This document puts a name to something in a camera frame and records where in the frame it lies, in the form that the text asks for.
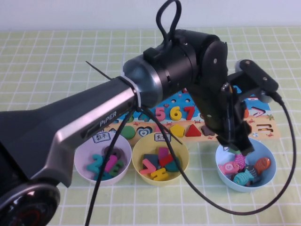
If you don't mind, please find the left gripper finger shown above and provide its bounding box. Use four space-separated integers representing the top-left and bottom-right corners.
237 135 255 156
216 135 236 149

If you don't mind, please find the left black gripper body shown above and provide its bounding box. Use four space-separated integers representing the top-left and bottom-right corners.
218 83 252 142

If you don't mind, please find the light blue plastic bowl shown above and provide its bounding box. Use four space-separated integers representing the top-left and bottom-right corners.
215 137 276 193

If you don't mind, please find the brown star piece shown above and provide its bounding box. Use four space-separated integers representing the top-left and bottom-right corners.
201 126 216 137

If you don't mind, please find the red triangle piece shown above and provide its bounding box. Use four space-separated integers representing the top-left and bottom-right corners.
185 124 202 137

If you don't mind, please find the yellow plastic bowl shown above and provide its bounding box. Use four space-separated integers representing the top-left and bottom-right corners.
131 135 190 187

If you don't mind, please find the red number seven piece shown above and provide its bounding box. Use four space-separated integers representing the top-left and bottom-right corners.
183 106 196 121

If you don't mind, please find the blue wooden number puzzle board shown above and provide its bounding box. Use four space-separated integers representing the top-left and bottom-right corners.
88 87 282 142

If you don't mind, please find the yellow pentagon piece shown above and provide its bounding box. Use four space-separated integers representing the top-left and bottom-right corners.
169 124 186 138

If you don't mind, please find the yellow number six piece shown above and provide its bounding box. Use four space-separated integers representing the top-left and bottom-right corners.
170 106 182 121

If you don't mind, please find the teal heart piece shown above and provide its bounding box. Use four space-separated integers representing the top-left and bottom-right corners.
164 155 181 173

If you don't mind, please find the red minus sign piece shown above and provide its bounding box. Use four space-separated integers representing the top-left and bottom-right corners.
159 154 174 167

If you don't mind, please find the pink number five piece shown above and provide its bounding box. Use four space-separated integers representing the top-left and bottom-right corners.
154 107 166 122

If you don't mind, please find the yellow equals sign piece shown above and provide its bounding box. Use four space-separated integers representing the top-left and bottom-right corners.
150 168 169 181

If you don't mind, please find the dark grey square piece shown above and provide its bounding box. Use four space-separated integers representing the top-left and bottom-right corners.
143 154 160 167

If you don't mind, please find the pink greater-than sign piece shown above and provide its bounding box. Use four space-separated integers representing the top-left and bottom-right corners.
140 158 157 175

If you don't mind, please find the green circle piece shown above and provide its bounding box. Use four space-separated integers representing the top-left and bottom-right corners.
120 126 137 139

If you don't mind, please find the green number three piece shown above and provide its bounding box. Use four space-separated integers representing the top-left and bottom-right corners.
108 160 125 177

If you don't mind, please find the magenta number one piece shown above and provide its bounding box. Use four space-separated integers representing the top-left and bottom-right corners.
103 155 118 172

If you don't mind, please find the brown number eight piece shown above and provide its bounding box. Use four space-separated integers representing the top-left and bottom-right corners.
103 145 119 161

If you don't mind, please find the teal number four piece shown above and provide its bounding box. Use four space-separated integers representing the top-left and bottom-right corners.
94 170 113 181

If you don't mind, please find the teal number two piece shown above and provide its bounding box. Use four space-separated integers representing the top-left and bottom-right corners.
86 154 106 175

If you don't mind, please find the pink plastic bowl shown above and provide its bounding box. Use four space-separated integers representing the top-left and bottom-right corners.
74 134 132 186

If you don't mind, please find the magenta striped wooden fish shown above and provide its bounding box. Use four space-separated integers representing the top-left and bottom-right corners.
234 154 246 170

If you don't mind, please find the orange wooden fish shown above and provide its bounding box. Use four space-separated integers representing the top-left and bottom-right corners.
253 157 271 175

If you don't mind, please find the dark blue wooden fish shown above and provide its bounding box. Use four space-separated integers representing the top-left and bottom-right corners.
243 164 259 178

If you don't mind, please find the pink wooden fish number five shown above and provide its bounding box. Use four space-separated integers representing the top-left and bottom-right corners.
218 161 241 175

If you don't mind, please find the teal scaled wooden fish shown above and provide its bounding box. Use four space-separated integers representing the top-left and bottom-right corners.
232 170 253 186

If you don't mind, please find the white zip tie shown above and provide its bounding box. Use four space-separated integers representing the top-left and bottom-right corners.
119 74 144 112

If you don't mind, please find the green checked tablecloth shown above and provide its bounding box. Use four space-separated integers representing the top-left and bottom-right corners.
0 27 301 226

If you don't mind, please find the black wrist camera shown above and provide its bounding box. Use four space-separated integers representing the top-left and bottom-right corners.
228 59 280 102

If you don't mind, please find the long black camera cable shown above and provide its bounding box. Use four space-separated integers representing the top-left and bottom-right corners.
84 91 297 226

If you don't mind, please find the short looped black cable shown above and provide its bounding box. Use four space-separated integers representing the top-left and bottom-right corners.
155 0 183 48

